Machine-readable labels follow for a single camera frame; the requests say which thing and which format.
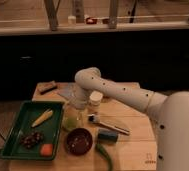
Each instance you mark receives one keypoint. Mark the yellow corn cob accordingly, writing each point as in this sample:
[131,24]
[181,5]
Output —
[43,117]

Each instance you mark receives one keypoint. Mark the green chili pepper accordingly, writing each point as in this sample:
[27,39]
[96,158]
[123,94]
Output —
[102,151]

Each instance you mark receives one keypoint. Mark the wooden block brush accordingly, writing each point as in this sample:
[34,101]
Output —
[46,87]

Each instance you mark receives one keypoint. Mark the dark red bowl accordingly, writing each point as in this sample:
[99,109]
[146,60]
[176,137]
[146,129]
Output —
[79,141]

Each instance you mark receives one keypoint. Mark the green plastic tray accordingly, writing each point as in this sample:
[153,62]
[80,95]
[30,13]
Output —
[21,127]

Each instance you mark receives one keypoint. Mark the red box on shelf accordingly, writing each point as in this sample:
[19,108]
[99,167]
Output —
[91,20]

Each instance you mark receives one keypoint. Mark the white plastic cup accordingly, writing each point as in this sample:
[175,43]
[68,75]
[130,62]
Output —
[95,98]

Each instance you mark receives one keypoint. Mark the orange sponge block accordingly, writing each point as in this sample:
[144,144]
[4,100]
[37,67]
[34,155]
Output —
[46,150]

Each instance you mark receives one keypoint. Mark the grey cloth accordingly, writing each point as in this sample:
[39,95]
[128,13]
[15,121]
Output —
[66,91]

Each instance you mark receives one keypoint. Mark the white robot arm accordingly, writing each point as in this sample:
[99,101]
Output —
[171,113]

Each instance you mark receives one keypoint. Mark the dark grape bunch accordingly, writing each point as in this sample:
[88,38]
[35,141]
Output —
[31,140]

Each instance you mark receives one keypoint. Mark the teal cylinder block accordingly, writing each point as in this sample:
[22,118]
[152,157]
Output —
[107,135]

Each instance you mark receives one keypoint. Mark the white bottle on shelf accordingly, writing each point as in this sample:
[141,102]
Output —
[71,20]

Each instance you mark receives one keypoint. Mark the green plastic cup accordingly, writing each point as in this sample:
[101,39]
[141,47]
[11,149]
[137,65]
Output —
[69,123]

